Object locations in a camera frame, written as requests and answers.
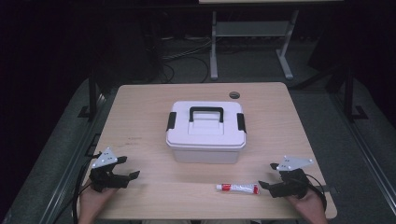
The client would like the white and red ointment tube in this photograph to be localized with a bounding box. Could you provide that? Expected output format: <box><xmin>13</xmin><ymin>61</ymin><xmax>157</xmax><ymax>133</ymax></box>
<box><xmin>216</xmin><ymin>182</ymin><xmax>261</xmax><ymax>195</ymax></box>

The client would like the white metal stand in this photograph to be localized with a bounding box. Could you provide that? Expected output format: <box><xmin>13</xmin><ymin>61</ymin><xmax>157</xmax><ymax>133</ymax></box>
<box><xmin>199</xmin><ymin>0</ymin><xmax>344</xmax><ymax>81</ymax></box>

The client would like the white plastic storage box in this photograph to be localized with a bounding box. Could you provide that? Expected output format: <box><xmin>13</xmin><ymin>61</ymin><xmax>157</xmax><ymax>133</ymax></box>
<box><xmin>172</xmin><ymin>145</ymin><xmax>243</xmax><ymax>165</ymax></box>

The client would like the black table edge bracket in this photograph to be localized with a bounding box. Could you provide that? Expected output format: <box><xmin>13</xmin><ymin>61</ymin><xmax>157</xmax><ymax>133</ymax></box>
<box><xmin>85</xmin><ymin>133</ymin><xmax>102</xmax><ymax>157</ymax></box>

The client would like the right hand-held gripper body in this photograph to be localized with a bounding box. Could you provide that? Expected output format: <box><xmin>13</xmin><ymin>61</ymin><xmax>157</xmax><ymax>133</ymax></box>
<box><xmin>269</xmin><ymin>155</ymin><xmax>314</xmax><ymax>200</ymax></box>

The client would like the right hand-held gripper black cable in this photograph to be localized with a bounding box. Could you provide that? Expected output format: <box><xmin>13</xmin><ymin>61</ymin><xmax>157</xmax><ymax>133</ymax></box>
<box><xmin>306</xmin><ymin>174</ymin><xmax>328</xmax><ymax>213</ymax></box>

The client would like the grey metal floor rail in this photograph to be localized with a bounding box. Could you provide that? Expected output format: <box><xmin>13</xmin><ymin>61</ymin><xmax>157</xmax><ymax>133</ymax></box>
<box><xmin>38</xmin><ymin>92</ymin><xmax>108</xmax><ymax>224</ymax></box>
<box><xmin>331</xmin><ymin>92</ymin><xmax>396</xmax><ymax>216</ymax></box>

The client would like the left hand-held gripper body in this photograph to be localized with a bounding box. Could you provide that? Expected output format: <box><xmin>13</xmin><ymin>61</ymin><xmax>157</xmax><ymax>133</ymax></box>
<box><xmin>89</xmin><ymin>147</ymin><xmax>130</xmax><ymax>193</ymax></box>

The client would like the person's right hand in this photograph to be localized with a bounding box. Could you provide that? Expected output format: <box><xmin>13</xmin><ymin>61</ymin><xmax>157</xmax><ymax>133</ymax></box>
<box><xmin>288</xmin><ymin>189</ymin><xmax>326</xmax><ymax>218</ymax></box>

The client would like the person's left hand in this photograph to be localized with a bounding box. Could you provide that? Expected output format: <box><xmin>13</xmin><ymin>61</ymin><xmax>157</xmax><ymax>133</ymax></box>
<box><xmin>78</xmin><ymin>183</ymin><xmax>119</xmax><ymax>217</ymax></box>

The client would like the hand-held gripper black cable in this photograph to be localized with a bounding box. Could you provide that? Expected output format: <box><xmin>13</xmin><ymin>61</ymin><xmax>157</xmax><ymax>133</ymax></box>
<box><xmin>72</xmin><ymin>151</ymin><xmax>104</xmax><ymax>224</ymax></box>
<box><xmin>306</xmin><ymin>174</ymin><xmax>328</xmax><ymax>213</ymax></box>

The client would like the black metal stand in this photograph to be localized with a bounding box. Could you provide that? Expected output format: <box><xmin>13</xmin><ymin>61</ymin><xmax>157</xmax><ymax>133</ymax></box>
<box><xmin>78</xmin><ymin>68</ymin><xmax>101</xmax><ymax>120</ymax></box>
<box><xmin>340</xmin><ymin>66</ymin><xmax>370</xmax><ymax>122</ymax></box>

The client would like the left hand-held gripper black cable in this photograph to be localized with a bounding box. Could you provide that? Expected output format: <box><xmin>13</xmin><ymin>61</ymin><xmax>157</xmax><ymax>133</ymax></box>
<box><xmin>72</xmin><ymin>151</ymin><xmax>104</xmax><ymax>224</ymax></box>

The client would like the bundle of floor cables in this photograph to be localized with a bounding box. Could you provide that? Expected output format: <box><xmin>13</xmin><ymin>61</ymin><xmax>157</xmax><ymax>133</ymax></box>
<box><xmin>141</xmin><ymin>35</ymin><xmax>216</xmax><ymax>84</ymax></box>

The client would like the white box lid black handle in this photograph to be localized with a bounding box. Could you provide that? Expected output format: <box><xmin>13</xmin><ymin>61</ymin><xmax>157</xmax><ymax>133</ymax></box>
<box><xmin>165</xmin><ymin>100</ymin><xmax>248</xmax><ymax>149</ymax></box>

